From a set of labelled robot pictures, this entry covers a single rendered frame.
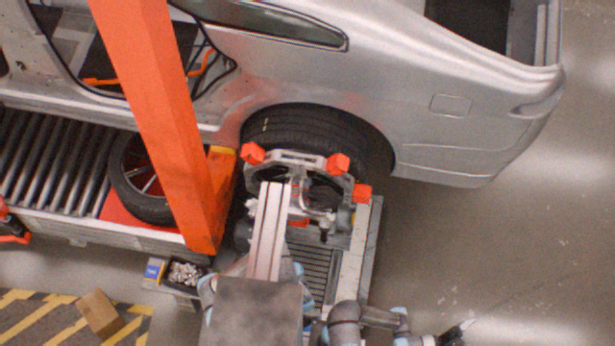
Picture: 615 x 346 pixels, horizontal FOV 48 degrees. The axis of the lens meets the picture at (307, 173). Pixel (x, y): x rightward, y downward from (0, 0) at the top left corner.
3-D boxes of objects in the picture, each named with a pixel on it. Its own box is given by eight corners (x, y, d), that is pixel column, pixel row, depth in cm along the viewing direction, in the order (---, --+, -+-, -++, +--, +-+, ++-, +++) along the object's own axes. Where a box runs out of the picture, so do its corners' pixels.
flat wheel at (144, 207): (225, 125, 427) (221, 104, 406) (231, 222, 397) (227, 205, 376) (117, 135, 423) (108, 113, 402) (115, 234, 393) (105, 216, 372)
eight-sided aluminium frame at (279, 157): (350, 210, 367) (357, 161, 319) (348, 221, 364) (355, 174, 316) (251, 192, 371) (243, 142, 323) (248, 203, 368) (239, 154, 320)
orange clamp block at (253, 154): (266, 149, 328) (252, 140, 323) (262, 163, 324) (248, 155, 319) (257, 153, 333) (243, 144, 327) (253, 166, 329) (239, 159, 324)
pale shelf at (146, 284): (228, 273, 367) (228, 271, 364) (220, 304, 359) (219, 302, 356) (150, 259, 370) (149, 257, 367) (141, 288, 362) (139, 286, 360)
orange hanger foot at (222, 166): (246, 145, 391) (242, 112, 361) (224, 229, 368) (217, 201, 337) (218, 140, 393) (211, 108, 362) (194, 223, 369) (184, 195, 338)
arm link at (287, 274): (297, 280, 267) (321, 306, 311) (287, 255, 272) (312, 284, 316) (269, 291, 268) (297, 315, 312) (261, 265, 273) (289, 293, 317)
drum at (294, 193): (313, 186, 351) (314, 174, 338) (306, 224, 341) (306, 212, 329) (286, 182, 352) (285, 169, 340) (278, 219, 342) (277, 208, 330)
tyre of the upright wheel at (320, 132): (370, 105, 322) (234, 93, 334) (362, 148, 311) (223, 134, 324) (375, 172, 379) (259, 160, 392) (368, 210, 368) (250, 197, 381)
